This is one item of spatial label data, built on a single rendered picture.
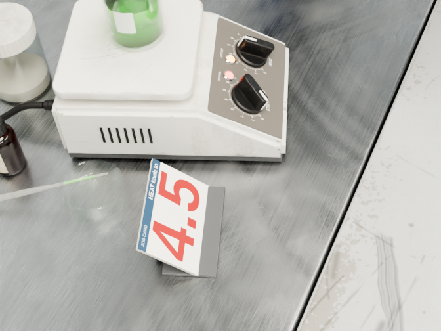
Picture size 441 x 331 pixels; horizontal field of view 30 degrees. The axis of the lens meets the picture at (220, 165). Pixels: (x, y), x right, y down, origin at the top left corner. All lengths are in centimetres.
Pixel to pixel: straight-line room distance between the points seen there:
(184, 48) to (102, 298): 22
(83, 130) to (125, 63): 7
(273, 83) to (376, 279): 20
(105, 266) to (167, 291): 6
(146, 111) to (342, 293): 22
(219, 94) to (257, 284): 17
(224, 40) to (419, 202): 23
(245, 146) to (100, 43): 16
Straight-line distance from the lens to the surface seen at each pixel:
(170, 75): 70
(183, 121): 70
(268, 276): 67
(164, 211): 68
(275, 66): 77
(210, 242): 69
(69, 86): 70
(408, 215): 71
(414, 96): 80
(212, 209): 71
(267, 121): 72
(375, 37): 85
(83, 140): 74
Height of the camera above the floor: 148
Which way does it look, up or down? 52 degrees down
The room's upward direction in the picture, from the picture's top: 6 degrees counter-clockwise
